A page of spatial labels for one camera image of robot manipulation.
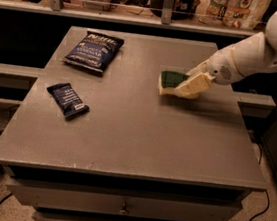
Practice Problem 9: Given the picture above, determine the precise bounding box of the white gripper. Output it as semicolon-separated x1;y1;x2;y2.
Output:
174;47;243;99

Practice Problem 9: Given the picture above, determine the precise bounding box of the green and yellow sponge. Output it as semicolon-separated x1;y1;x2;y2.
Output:
158;70;188;96

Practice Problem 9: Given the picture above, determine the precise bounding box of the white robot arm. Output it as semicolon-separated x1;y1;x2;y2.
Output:
174;11;277;99

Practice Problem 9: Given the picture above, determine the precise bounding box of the dark bag on shelf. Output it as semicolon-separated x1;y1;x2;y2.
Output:
142;0;200;20

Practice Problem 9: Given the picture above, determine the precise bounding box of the colourful printed bag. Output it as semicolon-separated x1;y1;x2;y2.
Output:
199;0;272;30

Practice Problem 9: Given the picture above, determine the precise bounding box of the blue chip bag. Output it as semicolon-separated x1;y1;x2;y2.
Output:
63;30;125;73

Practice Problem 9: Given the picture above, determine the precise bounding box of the grey drawer cabinet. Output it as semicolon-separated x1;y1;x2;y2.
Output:
0;27;266;221

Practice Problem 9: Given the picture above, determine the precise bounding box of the upper drawer with knob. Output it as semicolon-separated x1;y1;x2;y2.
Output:
7;178;242;221

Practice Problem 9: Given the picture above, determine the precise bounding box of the small dark blue snack pack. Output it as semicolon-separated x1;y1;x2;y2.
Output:
46;83;90;118

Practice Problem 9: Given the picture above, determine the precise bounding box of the metal railing frame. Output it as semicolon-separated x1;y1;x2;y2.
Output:
0;0;265;38

